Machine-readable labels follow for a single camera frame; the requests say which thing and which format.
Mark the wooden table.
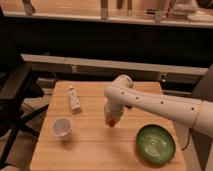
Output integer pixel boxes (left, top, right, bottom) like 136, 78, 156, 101
30, 81, 186, 171

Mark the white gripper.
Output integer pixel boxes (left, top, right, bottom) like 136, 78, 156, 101
104, 105, 124, 124

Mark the white tube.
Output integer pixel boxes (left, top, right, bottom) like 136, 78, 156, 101
68, 86, 81, 114

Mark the green plate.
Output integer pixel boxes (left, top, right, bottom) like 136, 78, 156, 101
136, 124, 176, 166

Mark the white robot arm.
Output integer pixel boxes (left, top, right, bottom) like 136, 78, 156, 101
104, 75, 213, 138

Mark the white plastic cup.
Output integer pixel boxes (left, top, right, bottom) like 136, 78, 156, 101
51, 118, 72, 141

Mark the black office chair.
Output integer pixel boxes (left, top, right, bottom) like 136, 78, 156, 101
0, 7, 48, 169

